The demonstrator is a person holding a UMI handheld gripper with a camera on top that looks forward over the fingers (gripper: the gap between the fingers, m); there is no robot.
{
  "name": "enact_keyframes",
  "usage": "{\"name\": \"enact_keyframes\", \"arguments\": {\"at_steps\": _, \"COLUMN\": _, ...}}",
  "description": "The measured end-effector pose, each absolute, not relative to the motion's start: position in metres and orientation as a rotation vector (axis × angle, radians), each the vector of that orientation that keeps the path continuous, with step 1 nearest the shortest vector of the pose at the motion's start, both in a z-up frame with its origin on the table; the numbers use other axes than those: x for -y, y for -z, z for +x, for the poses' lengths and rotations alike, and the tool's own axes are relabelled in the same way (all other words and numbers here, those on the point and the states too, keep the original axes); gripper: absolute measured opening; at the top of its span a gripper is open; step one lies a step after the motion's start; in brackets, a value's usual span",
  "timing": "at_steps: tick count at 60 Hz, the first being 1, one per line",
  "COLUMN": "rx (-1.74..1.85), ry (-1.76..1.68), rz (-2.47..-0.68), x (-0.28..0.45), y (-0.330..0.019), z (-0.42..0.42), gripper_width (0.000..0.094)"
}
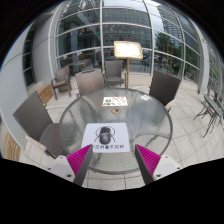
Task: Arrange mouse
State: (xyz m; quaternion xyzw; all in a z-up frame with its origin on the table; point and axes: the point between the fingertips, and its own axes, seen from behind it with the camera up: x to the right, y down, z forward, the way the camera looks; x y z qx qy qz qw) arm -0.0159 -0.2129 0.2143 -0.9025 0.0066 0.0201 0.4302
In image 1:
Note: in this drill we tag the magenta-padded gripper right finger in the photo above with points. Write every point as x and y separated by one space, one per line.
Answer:
163 166

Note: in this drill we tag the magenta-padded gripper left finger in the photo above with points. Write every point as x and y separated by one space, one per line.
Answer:
66 166

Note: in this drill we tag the black computer mouse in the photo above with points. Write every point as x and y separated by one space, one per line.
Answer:
105 136

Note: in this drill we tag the white printed mouse pad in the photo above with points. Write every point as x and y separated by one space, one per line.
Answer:
90 140

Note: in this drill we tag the brown wicker chair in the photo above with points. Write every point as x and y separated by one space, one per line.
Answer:
114 70
61 75
165 86
90 82
33 116

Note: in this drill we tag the dark metal folding furniture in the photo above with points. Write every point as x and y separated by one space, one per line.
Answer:
213 108

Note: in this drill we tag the colourful picture sheet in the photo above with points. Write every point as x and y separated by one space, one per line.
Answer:
115 101

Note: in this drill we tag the golden menu stand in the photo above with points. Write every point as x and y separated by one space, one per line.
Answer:
128 50

